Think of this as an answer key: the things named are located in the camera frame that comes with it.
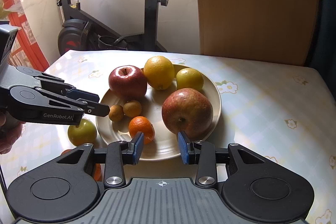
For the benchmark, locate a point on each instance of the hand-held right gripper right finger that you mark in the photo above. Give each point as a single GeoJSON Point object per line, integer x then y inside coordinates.
{"type": "Point", "coordinates": [183, 148]}

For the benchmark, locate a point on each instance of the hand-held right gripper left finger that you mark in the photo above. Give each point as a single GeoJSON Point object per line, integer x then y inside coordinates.
{"type": "Point", "coordinates": [138, 148]}

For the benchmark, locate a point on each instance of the dark blue curtain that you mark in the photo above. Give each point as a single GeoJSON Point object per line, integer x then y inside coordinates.
{"type": "Point", "coordinates": [326, 16]}

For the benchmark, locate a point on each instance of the wooden chair back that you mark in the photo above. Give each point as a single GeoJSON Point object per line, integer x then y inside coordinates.
{"type": "Point", "coordinates": [257, 8]}

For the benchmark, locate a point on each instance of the large yellow citrus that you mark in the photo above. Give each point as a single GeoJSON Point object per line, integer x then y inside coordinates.
{"type": "Point", "coordinates": [158, 72]}

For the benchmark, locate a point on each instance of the person's left hand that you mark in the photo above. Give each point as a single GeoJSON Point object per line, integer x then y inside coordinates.
{"type": "Point", "coordinates": [8, 140]}

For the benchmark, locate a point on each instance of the yellow-green apple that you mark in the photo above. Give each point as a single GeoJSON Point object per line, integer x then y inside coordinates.
{"type": "Point", "coordinates": [189, 79]}

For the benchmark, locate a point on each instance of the large striped red apple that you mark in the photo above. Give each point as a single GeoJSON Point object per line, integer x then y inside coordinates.
{"type": "Point", "coordinates": [187, 112]}

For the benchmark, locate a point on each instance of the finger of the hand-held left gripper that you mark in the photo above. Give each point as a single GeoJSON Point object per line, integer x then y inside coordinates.
{"type": "Point", "coordinates": [97, 109]}
{"type": "Point", "coordinates": [84, 95]}

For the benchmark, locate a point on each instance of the black exercise bike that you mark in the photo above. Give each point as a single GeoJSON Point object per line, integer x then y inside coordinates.
{"type": "Point", "coordinates": [76, 35]}

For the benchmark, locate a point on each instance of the green apple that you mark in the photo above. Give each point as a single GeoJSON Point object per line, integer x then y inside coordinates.
{"type": "Point", "coordinates": [82, 133]}

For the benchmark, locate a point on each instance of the small orange mandarin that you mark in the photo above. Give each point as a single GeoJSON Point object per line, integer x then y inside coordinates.
{"type": "Point", "coordinates": [97, 172]}
{"type": "Point", "coordinates": [66, 152]}

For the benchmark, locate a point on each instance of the small brown round fruit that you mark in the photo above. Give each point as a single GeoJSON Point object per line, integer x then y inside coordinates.
{"type": "Point", "coordinates": [116, 113]}
{"type": "Point", "coordinates": [132, 108]}

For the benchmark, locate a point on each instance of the dark red apple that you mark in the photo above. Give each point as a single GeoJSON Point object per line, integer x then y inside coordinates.
{"type": "Point", "coordinates": [127, 82]}

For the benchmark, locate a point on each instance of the cream ceramic plate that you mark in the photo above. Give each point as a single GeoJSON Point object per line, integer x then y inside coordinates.
{"type": "Point", "coordinates": [157, 106]}

